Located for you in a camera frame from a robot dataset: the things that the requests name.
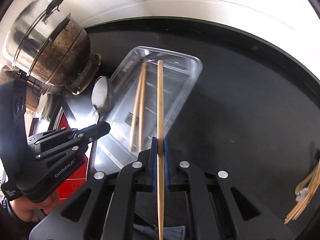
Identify silver metal spoon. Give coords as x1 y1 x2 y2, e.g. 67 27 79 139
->
91 76 116 124

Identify wooden chopstick bundle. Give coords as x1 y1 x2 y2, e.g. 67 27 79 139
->
284 161 319 224

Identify person's left hand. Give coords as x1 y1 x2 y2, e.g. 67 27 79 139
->
10 190 60 223

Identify gas stove burner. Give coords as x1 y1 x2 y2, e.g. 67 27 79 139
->
66 53 102 95

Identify clear plastic tray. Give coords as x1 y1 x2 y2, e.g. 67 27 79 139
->
95 46 203 170

